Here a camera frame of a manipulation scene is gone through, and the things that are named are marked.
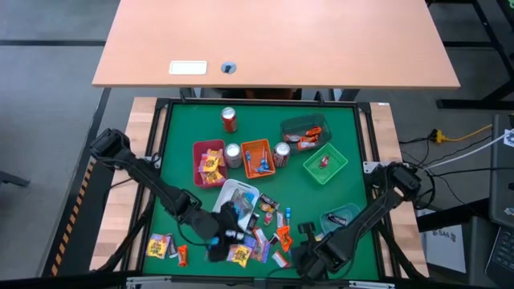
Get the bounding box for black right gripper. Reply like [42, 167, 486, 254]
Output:
[289, 222, 337, 281]

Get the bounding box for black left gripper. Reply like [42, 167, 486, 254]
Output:
[206, 200, 247, 264]

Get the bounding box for yellow candy bag black print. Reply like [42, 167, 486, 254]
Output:
[226, 243, 255, 270]

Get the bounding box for dark grey candy bag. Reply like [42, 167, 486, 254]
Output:
[166, 234, 179, 259]

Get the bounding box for yellow purple candy bag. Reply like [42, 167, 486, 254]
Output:
[145, 233, 169, 259]

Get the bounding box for large crumpled orange Reese's pack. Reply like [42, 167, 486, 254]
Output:
[275, 225, 295, 254]

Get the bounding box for white plastic bin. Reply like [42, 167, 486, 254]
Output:
[211, 178, 261, 233]

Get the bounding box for teal plastic bin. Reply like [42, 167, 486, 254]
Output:
[319, 201, 361, 235]

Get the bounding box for green plastic basket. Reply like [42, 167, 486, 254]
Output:
[302, 142, 349, 185]

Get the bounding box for dark red plastic bin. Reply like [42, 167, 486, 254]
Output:
[192, 138, 229, 189]

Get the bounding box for silver Diet Coke can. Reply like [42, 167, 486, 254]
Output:
[223, 143, 243, 169]

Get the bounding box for red Coca-Cola can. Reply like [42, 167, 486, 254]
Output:
[220, 106, 239, 134]
[272, 141, 292, 169]

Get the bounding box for orange plastic basket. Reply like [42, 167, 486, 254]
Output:
[240, 138, 277, 180]

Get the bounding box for dark green plastic bin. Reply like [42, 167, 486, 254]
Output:
[279, 112, 333, 153]

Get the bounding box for black desk leg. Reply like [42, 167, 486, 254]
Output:
[336, 88, 361, 102]
[178, 87, 198, 102]

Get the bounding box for white rectangular desk plate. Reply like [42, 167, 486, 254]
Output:
[168, 59, 209, 76]

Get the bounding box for tan wooden desk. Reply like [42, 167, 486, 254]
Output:
[91, 0, 462, 90]

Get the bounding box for black keyboard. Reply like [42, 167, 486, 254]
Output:
[483, 225, 514, 289]

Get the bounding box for black metal stand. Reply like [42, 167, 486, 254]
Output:
[425, 0, 514, 112]

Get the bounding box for black computer case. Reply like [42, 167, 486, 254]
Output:
[487, 113, 514, 230]

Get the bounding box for black furniture foot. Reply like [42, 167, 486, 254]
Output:
[0, 169, 32, 189]

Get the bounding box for yellow power cord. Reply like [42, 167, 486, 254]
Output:
[430, 123, 494, 145]

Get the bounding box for white cable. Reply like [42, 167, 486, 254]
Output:
[423, 132, 509, 172]

